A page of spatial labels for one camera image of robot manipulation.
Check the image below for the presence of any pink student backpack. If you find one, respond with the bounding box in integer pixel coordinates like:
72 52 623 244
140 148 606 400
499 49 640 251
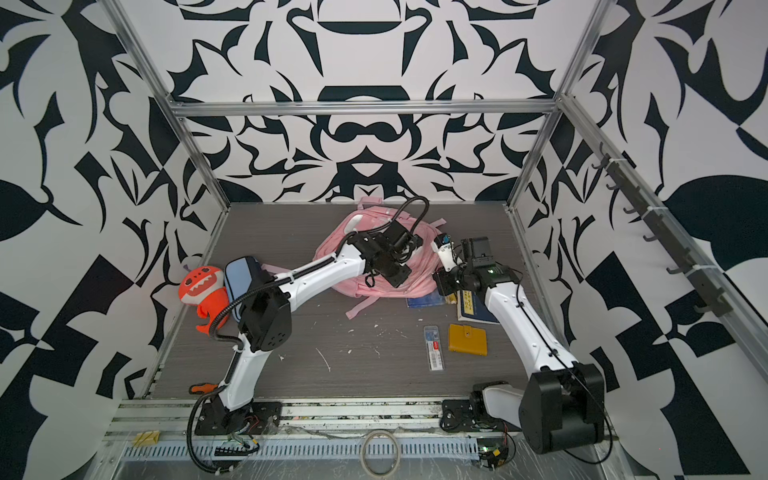
260 196 448 321

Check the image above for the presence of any blue animal farm book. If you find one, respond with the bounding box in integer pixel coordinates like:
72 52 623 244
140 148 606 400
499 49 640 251
406 290 446 309

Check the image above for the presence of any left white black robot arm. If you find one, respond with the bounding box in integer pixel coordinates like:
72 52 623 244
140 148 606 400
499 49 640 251
199 220 424 432

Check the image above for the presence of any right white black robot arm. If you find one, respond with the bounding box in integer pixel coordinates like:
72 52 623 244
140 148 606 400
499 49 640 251
432 234 609 454

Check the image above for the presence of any dark blue notebook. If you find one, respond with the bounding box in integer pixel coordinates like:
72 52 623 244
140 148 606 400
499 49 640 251
457 291 499 325

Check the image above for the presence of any clear pen refill box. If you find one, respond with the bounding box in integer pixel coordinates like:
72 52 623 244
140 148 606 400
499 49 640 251
424 326 444 372

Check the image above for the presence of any blue pencil case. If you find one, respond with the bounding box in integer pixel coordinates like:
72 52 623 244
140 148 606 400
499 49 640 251
224 256 263 302

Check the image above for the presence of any red monster plush toy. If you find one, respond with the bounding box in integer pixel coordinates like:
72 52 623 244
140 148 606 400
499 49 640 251
178 266 230 335

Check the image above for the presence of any roll of clear tape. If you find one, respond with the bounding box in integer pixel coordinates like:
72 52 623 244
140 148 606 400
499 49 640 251
359 430 402 479

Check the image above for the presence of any yellow tape piece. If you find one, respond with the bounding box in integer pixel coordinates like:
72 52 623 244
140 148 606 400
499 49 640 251
132 430 161 448

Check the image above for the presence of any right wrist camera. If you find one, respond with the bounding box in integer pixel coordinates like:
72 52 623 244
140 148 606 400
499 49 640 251
432 233 457 272

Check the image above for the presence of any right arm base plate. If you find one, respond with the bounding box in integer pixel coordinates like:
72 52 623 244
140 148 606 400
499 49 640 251
439 399 521 433

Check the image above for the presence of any orange handled tool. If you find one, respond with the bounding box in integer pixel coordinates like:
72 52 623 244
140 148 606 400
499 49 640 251
188 383 218 395

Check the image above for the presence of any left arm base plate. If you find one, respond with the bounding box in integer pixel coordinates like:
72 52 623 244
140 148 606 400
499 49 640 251
194 400 283 437

